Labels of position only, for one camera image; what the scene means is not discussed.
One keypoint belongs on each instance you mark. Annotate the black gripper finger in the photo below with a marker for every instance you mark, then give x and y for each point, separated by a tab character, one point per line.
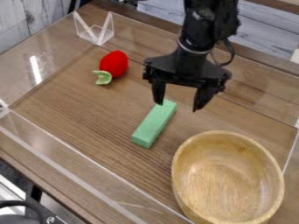
157	91
203	96

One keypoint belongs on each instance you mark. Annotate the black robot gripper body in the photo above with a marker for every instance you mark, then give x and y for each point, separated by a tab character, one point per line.
185	67

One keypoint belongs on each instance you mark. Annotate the green rectangular block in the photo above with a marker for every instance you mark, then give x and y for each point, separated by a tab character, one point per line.
153	123

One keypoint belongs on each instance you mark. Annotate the brown wooden bowl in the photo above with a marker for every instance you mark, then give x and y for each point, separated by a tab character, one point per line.
227	181

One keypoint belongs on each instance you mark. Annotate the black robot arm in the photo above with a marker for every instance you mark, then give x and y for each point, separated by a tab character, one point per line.
211	21

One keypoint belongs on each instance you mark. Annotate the red plush strawberry toy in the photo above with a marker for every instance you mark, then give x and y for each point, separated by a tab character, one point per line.
112	67

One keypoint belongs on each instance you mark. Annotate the black table leg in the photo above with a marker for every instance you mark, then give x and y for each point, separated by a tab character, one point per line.
33	195

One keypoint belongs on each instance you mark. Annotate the clear acrylic corner bracket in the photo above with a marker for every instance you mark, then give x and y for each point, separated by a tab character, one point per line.
97	35

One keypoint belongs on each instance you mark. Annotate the clear acrylic tray wall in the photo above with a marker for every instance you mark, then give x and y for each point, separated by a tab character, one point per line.
65	127

